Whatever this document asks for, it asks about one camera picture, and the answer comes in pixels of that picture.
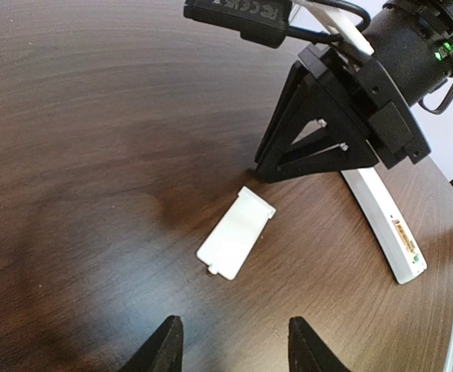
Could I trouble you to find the white battery cover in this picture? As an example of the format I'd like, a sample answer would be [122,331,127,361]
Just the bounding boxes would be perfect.
[196,186,276,281]

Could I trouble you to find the white remote control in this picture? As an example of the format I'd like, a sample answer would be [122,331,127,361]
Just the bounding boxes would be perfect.
[341,168,427,284]

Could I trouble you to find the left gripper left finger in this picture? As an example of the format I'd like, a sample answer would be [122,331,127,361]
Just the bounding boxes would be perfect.
[119,315,183,372]

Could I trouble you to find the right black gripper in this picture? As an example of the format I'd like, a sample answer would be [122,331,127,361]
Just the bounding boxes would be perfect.
[255,42,431,183]

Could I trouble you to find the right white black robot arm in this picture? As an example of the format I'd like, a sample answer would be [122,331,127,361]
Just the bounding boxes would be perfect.
[256,1,453,183]

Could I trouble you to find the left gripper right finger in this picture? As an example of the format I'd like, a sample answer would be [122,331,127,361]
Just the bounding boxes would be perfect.
[288,316,350,372]

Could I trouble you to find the copper AA battery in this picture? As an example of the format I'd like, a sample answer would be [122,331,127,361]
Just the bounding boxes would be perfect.
[392,219,421,264]

